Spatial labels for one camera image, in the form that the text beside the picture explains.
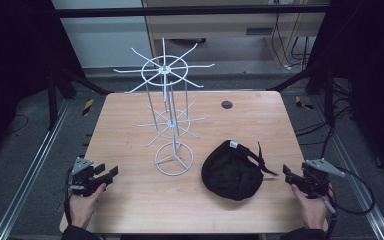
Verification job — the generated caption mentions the person's right hand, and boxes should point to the person's right hand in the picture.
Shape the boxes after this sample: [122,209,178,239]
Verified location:
[290,182,335,231]

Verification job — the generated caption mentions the person's left hand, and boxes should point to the person's left hand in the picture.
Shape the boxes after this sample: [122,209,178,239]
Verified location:
[67,182,108,230]

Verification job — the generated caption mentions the white cabinet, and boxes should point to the white cabinet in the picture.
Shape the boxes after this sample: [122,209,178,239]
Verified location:
[51,0,153,70]

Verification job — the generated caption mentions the light wooden desk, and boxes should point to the light wooden desk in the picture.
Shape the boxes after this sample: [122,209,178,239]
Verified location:
[142,0,331,70]

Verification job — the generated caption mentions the black yellow striped tape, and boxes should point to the black yellow striped tape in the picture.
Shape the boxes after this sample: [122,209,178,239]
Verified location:
[81,98,95,117]
[294,95,314,111]

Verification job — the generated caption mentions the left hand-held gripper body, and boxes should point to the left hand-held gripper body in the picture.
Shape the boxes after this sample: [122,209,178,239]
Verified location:
[67,156,109,198]

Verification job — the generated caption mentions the aluminium floor rail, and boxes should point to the aluminium floor rail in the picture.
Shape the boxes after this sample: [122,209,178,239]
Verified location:
[0,99,73,240]
[311,95,384,240]

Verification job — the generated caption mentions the black metal stand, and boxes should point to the black metal stand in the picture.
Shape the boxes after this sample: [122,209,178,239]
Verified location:
[266,66,336,126]
[46,64,113,131]

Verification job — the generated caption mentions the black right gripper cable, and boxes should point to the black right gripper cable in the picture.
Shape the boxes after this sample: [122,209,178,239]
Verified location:
[323,165,377,234]

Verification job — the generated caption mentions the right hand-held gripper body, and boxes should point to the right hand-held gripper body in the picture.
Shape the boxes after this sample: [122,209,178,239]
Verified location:
[299,158,346,200]

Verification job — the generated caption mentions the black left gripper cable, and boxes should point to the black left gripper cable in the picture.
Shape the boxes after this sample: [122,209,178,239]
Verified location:
[63,168,75,226]

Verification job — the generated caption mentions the bundle of black desk cables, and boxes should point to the bundle of black desk cables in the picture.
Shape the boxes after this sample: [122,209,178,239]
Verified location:
[270,12,312,71]

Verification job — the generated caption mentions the black floor cables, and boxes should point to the black floor cables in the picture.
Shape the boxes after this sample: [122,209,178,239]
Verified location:
[294,79,359,148]

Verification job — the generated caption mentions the white wire display rack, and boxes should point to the white wire display rack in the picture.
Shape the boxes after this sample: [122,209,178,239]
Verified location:
[113,37,216,178]

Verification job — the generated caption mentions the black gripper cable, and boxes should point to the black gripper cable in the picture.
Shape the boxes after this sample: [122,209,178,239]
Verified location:
[323,165,377,234]
[63,168,75,226]

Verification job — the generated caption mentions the black horizontal frame bar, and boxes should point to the black horizontal frame bar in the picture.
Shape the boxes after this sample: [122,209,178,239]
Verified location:
[51,4,331,19]

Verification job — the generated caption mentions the black curtain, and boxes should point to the black curtain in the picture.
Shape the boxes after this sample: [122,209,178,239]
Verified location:
[308,0,384,186]
[0,0,88,164]

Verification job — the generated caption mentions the black cap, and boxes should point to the black cap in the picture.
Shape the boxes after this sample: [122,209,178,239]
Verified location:
[200,139,280,202]

